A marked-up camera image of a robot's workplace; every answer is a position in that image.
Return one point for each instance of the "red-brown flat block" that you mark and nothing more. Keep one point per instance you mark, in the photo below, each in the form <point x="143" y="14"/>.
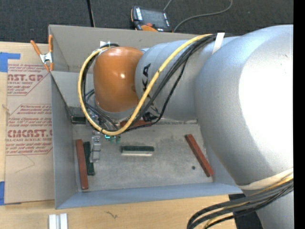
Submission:
<point x="199" y="155"/>
<point x="82" y="166"/>
<point x="140" y="123"/>

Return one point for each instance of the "grey metal bin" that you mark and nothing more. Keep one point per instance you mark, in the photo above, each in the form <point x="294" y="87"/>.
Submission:
<point x="152" y="170"/>

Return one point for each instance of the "brown cardboard board red print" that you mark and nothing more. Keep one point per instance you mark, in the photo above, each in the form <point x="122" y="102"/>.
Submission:
<point x="28" y="170"/>

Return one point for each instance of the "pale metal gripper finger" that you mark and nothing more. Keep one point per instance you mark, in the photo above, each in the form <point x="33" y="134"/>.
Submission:
<point x="98" y="151"/>
<point x="94" y="151"/>

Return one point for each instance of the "dark green flat block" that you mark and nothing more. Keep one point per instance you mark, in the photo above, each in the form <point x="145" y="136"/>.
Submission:
<point x="90" y="168"/>
<point x="78" y="119"/>
<point x="137" y="148"/>

